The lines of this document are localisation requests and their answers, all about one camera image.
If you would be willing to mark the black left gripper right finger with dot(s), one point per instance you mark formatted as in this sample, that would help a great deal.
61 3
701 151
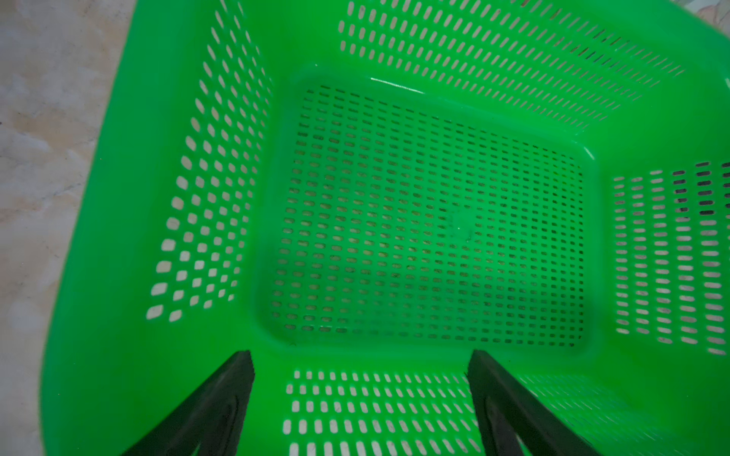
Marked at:
510 417

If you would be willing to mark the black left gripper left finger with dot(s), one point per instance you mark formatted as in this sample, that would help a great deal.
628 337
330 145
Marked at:
210 421

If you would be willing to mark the green plastic basket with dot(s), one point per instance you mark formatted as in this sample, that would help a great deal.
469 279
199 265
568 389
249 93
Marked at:
363 193

